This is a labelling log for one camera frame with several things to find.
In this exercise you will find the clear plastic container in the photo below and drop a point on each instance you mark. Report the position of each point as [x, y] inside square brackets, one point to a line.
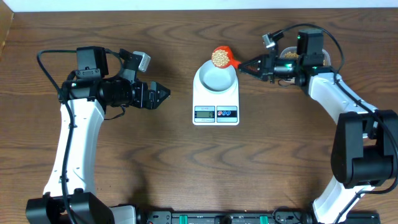
[294, 49]

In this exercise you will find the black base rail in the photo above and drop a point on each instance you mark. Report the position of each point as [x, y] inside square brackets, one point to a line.
[282, 215]

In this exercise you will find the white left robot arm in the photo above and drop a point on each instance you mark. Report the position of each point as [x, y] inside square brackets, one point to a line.
[103, 78]

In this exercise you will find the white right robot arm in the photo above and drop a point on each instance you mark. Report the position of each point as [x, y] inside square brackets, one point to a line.
[364, 154]

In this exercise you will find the white digital kitchen scale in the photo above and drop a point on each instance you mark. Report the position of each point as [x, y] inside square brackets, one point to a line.
[212, 108]

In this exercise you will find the cardboard box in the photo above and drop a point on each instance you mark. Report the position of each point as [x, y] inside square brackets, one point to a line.
[7, 16]

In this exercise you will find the soybeans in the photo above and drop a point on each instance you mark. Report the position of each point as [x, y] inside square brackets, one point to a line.
[220, 58]
[294, 55]

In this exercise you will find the red measuring scoop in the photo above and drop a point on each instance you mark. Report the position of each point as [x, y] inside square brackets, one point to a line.
[235, 63]

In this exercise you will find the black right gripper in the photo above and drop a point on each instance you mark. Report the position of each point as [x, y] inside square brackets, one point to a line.
[265, 68]

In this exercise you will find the white bowl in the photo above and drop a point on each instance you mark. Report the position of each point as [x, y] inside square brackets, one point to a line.
[216, 79]

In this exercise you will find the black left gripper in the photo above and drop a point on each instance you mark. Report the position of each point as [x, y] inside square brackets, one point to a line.
[150, 103]

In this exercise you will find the soybeans in container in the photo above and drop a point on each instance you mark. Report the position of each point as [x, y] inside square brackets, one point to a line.
[294, 55]

